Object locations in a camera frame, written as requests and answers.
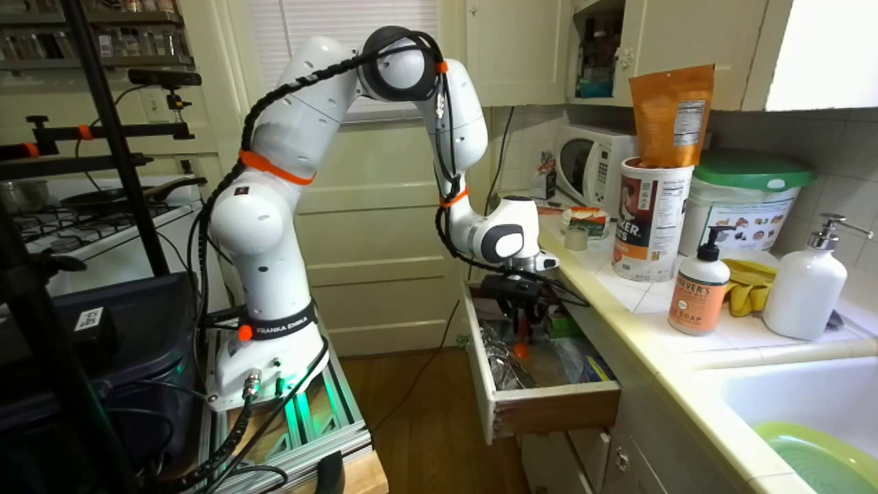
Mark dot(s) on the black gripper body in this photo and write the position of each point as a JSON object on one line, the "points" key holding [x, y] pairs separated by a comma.
{"points": [[529, 300]]}

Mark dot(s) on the orange plastic spoon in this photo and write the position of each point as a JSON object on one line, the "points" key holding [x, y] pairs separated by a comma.
{"points": [[520, 353]]}

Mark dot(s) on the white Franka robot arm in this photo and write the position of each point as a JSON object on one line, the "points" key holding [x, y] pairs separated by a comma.
{"points": [[275, 230]]}

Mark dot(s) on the white wooden drawer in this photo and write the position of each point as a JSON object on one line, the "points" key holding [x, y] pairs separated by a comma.
{"points": [[558, 414]]}

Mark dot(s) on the crumpled aluminium foil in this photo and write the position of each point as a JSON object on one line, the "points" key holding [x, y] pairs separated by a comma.
{"points": [[499, 358]]}

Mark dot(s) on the green zip plastic bag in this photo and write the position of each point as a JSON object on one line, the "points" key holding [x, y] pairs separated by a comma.
{"points": [[573, 360]]}

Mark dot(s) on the small orange-lidded jar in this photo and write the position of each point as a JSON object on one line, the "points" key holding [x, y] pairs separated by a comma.
{"points": [[585, 230]]}

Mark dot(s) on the white cylindrical tub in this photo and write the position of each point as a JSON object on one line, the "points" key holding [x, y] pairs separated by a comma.
{"points": [[648, 222]]}

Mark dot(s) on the white microwave oven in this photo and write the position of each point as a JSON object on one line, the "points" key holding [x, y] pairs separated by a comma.
{"points": [[595, 168]]}

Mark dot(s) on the white panelled door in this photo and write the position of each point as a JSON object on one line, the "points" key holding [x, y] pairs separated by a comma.
{"points": [[374, 237]]}

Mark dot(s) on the orange soap pump bottle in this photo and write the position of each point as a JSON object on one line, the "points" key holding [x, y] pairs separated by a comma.
{"points": [[699, 299]]}

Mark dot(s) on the white lower cabinet front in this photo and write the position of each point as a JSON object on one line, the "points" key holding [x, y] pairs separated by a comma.
{"points": [[659, 449]]}

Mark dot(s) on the yellow rubber gloves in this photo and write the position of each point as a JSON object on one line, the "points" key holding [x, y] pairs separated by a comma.
{"points": [[751, 290]]}

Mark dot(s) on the orange foil pouch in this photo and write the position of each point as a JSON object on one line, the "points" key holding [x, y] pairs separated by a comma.
{"points": [[674, 113]]}

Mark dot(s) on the white bucket green lid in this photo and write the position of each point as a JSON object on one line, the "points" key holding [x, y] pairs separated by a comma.
{"points": [[751, 216]]}

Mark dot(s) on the white upper cabinet door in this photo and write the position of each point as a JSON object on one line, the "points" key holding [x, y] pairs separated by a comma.
{"points": [[516, 50]]}

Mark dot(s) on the white kitchen sink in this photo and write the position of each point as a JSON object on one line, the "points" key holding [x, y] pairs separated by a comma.
{"points": [[796, 388]]}

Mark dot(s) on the white soap dispenser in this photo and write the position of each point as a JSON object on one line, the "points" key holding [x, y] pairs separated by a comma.
{"points": [[804, 293]]}

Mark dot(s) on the open upper cabinet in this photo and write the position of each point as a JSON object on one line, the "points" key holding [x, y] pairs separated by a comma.
{"points": [[695, 46]]}

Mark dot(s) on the green plastic basin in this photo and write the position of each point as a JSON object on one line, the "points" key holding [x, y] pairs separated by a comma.
{"points": [[824, 463]]}

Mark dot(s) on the black storage bin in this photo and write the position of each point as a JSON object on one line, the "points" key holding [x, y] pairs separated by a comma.
{"points": [[112, 347]]}

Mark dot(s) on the white stove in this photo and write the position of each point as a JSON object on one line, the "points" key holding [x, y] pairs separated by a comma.
{"points": [[99, 244]]}

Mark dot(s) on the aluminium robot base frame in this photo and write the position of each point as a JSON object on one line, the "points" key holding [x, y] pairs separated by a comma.
{"points": [[311, 429]]}

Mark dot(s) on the black camera stand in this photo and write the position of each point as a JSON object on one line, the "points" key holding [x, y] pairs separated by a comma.
{"points": [[112, 120]]}

